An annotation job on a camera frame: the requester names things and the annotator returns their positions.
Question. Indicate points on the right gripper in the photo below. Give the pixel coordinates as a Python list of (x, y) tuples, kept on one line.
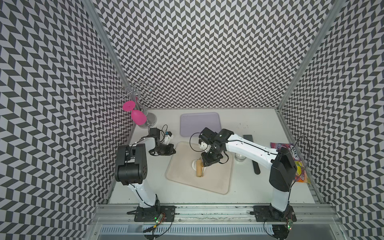
[(207, 161)]

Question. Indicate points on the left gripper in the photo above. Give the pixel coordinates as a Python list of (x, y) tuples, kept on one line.
[(169, 147)]

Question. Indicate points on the wooden dough roller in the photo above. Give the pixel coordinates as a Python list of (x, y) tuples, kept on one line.
[(200, 168)]

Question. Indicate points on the white dough ball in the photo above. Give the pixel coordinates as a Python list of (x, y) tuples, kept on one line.
[(194, 166)]

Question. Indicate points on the beige plastic tray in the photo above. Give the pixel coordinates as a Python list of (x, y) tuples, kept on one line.
[(217, 177)]

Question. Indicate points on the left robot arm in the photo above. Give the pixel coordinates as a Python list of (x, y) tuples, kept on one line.
[(131, 166)]

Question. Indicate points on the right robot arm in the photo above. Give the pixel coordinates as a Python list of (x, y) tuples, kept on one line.
[(280, 163)]

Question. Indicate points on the purple plastic tray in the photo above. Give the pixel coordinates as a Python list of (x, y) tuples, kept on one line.
[(196, 122)]

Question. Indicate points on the pink wine glass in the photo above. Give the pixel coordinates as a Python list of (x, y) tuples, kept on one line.
[(137, 116)]

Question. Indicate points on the colourful candy bag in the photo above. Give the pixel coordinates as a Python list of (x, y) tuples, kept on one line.
[(301, 174)]

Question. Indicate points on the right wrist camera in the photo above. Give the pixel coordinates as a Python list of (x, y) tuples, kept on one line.
[(203, 146)]

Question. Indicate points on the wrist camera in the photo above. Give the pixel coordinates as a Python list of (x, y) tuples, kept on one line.
[(168, 137), (203, 146)]

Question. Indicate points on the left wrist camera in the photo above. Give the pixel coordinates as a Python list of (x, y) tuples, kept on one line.
[(168, 137)]

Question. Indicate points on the black handled metal spatula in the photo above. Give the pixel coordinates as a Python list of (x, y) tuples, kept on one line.
[(256, 167)]

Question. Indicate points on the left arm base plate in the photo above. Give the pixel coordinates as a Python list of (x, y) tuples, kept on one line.
[(147, 215)]

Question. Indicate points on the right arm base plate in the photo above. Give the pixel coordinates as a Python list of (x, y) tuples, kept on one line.
[(270, 214)]

